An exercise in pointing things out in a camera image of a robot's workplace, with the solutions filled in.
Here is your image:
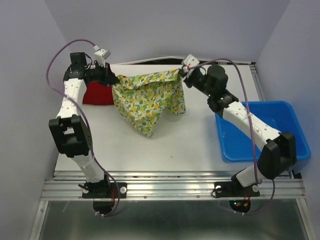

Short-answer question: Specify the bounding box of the blue plastic bin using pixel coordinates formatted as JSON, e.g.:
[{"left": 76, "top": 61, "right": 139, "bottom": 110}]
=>
[{"left": 215, "top": 101, "right": 311, "bottom": 163}]

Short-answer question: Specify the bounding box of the aluminium front rail frame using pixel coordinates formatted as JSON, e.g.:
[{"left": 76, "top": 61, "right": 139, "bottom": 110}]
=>
[{"left": 40, "top": 171, "right": 306, "bottom": 201}]

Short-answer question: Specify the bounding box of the aluminium right side rail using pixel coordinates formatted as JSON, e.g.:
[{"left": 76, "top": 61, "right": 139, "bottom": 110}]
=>
[{"left": 249, "top": 64, "right": 266, "bottom": 101}]

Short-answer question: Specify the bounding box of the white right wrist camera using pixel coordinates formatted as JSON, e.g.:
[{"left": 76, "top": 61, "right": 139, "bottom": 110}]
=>
[{"left": 179, "top": 54, "right": 200, "bottom": 77}]

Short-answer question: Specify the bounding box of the red folded skirt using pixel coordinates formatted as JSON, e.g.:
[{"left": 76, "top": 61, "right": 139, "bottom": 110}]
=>
[{"left": 82, "top": 64, "right": 114, "bottom": 106}]

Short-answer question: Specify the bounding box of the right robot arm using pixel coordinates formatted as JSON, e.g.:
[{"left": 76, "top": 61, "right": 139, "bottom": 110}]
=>
[{"left": 181, "top": 63, "right": 297, "bottom": 195}]

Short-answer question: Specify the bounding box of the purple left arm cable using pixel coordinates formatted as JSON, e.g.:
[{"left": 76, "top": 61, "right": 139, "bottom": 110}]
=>
[{"left": 46, "top": 38, "right": 121, "bottom": 218}]

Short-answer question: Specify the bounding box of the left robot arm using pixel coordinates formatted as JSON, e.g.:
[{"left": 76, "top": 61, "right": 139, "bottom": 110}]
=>
[{"left": 48, "top": 49, "right": 119, "bottom": 198}]

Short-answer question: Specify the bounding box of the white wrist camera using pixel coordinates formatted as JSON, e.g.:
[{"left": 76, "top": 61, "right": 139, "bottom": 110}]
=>
[
  {"left": 93, "top": 45, "right": 111, "bottom": 67},
  {"left": 179, "top": 54, "right": 200, "bottom": 77}
]

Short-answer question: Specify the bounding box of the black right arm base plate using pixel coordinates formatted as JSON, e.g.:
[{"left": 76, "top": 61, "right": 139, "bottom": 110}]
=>
[{"left": 211, "top": 181, "right": 260, "bottom": 198}]

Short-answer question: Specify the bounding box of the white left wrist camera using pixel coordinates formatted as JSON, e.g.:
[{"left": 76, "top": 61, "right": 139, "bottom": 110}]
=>
[{"left": 93, "top": 45, "right": 111, "bottom": 67}]

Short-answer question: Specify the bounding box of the lemon print skirt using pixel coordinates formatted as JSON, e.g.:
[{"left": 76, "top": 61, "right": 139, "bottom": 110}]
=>
[{"left": 112, "top": 69, "right": 186, "bottom": 137}]

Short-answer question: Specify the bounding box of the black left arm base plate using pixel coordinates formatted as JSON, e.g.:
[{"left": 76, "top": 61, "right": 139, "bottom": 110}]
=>
[{"left": 78, "top": 182, "right": 128, "bottom": 199}]

